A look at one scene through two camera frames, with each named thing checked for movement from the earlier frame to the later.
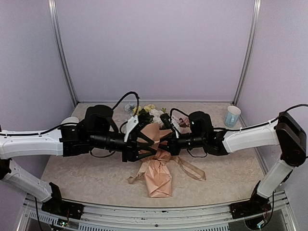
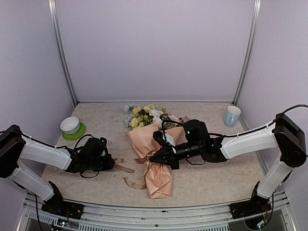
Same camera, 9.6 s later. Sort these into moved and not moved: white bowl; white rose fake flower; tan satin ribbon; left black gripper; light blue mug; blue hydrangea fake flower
Moved: tan satin ribbon; left black gripper
Not moved: white rose fake flower; blue hydrangea fake flower; white bowl; light blue mug
